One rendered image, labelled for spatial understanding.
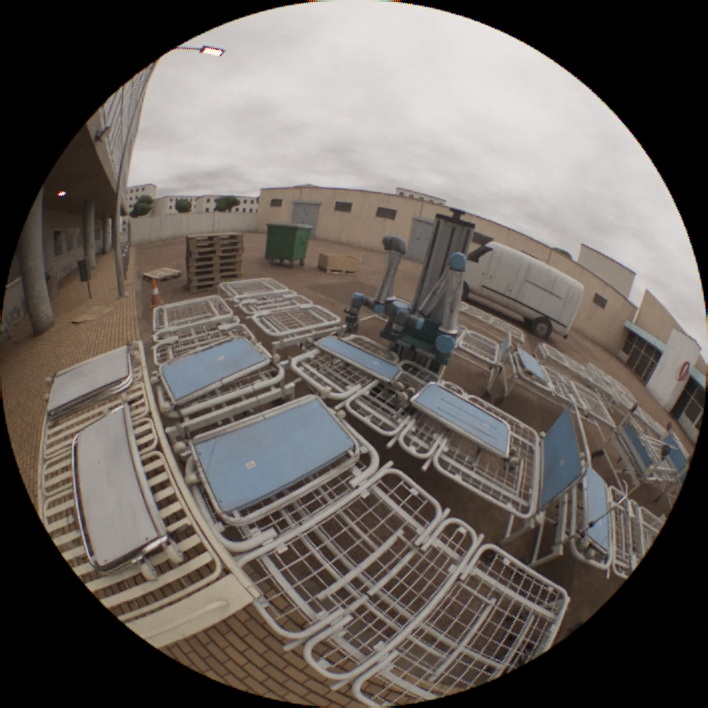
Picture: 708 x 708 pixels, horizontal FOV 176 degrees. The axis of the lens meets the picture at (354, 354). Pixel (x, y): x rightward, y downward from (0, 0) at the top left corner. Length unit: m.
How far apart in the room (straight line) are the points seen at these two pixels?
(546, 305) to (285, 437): 8.52
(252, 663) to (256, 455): 1.21
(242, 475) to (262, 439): 0.20
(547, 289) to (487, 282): 2.22
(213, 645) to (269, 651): 0.29
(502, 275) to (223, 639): 9.12
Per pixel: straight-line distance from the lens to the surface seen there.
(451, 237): 2.07
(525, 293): 8.58
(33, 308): 6.07
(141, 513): 0.97
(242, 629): 1.52
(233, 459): 1.07
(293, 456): 1.07
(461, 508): 1.89
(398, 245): 1.86
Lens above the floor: 1.46
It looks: 30 degrees down
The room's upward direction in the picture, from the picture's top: 12 degrees clockwise
